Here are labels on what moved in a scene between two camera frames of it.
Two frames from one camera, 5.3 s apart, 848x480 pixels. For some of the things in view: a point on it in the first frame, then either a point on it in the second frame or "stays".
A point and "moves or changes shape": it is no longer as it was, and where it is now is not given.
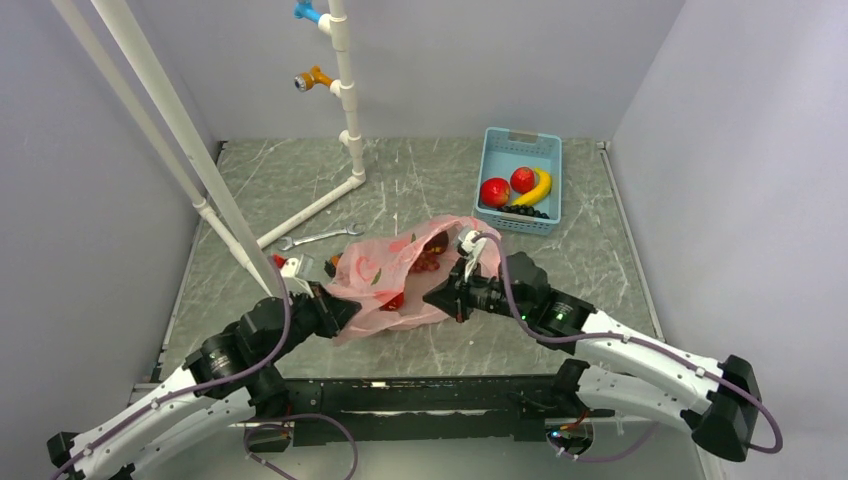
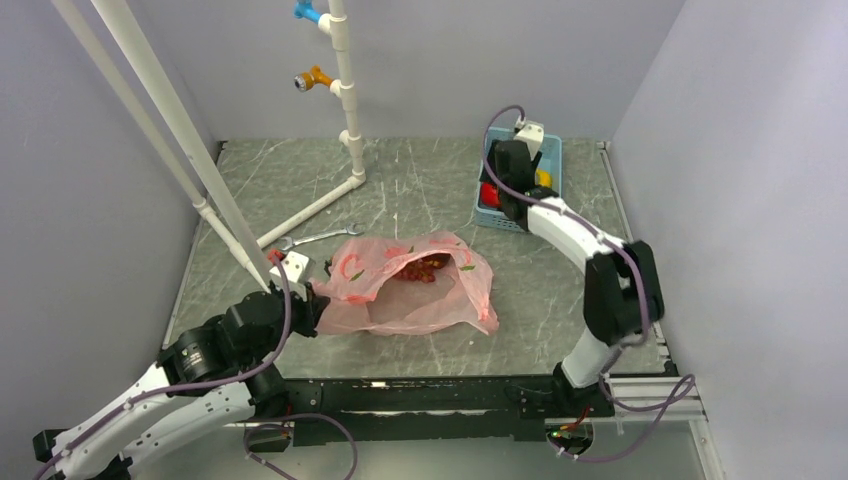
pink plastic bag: x=391 y=274 moves or changes shape
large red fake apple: x=494 y=192 stays
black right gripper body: x=480 y=292 → x=492 y=162
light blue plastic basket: x=504 y=151 stays
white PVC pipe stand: x=334 y=23 stays
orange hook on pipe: x=306 y=80 stays
